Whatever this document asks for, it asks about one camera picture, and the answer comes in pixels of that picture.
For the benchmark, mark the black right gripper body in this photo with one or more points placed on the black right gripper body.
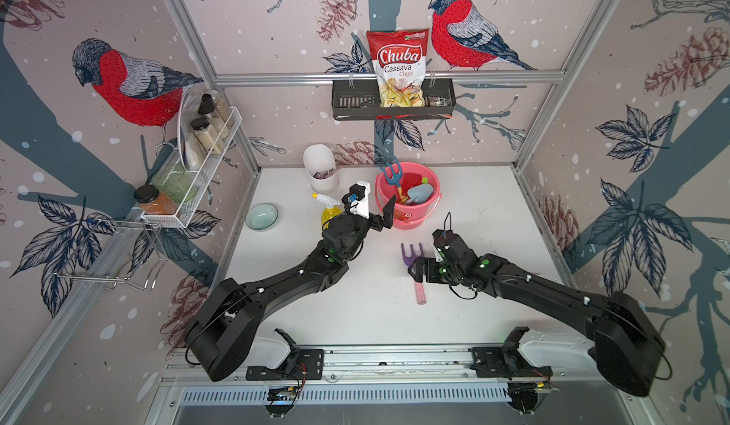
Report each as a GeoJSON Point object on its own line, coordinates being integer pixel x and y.
{"type": "Point", "coordinates": [437, 272]}

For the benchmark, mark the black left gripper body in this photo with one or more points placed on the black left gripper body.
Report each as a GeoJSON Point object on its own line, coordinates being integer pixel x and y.
{"type": "Point", "coordinates": [358, 229]}

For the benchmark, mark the purple fork pink handle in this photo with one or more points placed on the purple fork pink handle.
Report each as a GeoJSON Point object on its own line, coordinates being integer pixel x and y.
{"type": "Point", "coordinates": [409, 258]}

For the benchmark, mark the yellow spray bottle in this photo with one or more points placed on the yellow spray bottle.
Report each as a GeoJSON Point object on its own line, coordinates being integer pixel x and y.
{"type": "Point", "coordinates": [332, 208]}

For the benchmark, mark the light blue trowel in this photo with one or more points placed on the light blue trowel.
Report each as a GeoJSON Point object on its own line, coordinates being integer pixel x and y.
{"type": "Point", "coordinates": [420, 193]}

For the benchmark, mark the pink plastic bucket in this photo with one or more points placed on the pink plastic bucket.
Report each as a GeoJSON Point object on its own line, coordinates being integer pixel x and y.
{"type": "Point", "coordinates": [409, 216]}

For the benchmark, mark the blue fork yellow handle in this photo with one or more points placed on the blue fork yellow handle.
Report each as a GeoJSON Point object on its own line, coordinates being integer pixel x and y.
{"type": "Point", "coordinates": [393, 175]}

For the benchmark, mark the red spade wooden handle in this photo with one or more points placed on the red spade wooden handle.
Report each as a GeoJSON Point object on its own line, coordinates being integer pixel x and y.
{"type": "Point", "coordinates": [408, 180]}

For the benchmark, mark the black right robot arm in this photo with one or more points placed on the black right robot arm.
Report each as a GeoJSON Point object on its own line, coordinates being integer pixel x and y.
{"type": "Point", "coordinates": [628, 349]}

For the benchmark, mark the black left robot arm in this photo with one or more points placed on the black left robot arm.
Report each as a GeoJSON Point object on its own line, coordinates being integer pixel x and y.
{"type": "Point", "coordinates": [222, 333]}

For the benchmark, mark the white paper cup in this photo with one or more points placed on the white paper cup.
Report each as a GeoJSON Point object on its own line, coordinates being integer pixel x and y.
{"type": "Point", "coordinates": [321, 167]}

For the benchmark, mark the light green bowl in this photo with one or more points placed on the light green bowl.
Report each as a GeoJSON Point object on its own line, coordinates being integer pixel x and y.
{"type": "Point", "coordinates": [261, 217]}

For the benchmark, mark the red cassava chips bag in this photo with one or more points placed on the red cassava chips bag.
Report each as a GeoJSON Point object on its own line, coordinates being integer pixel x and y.
{"type": "Point", "coordinates": [399, 60]}

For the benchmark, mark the beige bottle black cap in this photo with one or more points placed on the beige bottle black cap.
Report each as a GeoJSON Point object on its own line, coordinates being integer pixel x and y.
{"type": "Point", "coordinates": [207, 135]}
{"type": "Point", "coordinates": [208, 109]}

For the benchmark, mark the orange jar black lid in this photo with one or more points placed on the orange jar black lid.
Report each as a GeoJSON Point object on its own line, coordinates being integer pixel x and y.
{"type": "Point", "coordinates": [154, 201]}

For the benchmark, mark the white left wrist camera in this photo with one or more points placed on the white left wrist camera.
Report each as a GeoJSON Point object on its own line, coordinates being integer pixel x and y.
{"type": "Point", "coordinates": [357, 200]}

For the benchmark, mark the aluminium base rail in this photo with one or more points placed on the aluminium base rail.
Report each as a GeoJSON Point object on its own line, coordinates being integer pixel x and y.
{"type": "Point", "coordinates": [388, 374]}

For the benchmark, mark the black wall basket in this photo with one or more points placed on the black wall basket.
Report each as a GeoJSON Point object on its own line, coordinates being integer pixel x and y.
{"type": "Point", "coordinates": [359, 101]}

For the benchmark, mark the white wire wall shelf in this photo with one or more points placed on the white wire wall shelf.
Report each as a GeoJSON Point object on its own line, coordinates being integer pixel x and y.
{"type": "Point", "coordinates": [191, 154]}

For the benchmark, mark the metal wire rack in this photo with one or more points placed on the metal wire rack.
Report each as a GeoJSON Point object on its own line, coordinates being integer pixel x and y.
{"type": "Point", "coordinates": [133, 257]}

